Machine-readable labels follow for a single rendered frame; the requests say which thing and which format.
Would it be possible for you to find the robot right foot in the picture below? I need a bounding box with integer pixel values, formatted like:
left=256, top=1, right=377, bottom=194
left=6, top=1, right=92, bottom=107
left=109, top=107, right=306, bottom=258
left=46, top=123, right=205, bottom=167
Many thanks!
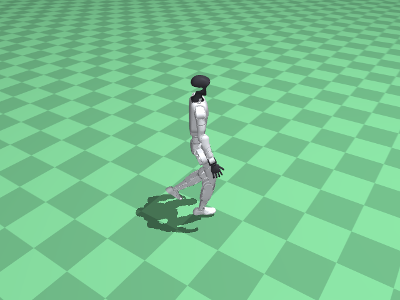
left=193, top=207, right=216, bottom=215

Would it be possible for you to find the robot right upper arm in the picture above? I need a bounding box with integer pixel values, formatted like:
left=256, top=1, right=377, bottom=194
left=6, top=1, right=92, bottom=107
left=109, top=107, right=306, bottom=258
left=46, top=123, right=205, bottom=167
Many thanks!
left=194, top=106, right=207, bottom=143

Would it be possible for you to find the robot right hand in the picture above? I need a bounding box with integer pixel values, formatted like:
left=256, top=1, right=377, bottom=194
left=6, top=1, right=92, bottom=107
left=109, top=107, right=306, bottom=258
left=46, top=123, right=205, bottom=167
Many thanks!
left=207, top=157, right=224, bottom=178

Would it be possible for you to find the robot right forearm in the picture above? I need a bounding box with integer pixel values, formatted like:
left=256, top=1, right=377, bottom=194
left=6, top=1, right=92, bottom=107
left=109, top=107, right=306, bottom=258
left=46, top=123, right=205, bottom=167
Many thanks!
left=201, top=136, right=215, bottom=164

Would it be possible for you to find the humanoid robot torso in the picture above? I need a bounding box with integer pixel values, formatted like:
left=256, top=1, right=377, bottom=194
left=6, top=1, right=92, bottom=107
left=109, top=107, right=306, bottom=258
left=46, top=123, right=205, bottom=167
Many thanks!
left=189, top=94, right=209, bottom=156

